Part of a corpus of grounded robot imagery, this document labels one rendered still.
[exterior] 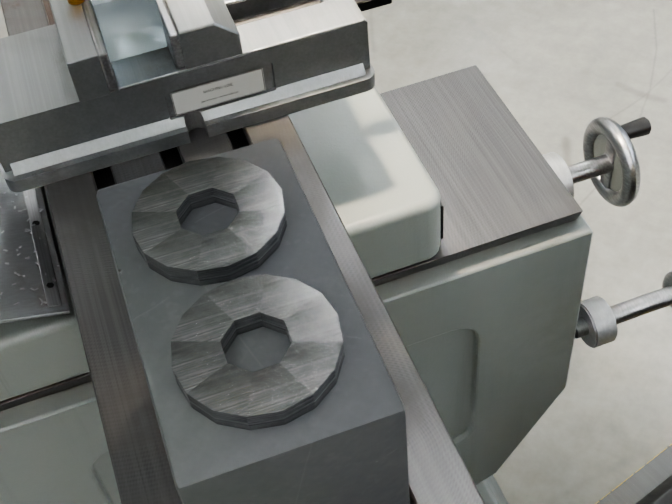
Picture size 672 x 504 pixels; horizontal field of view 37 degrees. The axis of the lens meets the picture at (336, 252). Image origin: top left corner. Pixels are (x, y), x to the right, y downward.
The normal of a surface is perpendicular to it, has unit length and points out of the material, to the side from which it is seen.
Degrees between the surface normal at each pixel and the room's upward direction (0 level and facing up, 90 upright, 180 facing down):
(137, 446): 0
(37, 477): 90
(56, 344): 90
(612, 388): 0
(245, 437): 0
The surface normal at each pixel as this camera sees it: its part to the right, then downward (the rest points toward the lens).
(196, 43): 0.33, 0.70
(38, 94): -0.07, -0.65
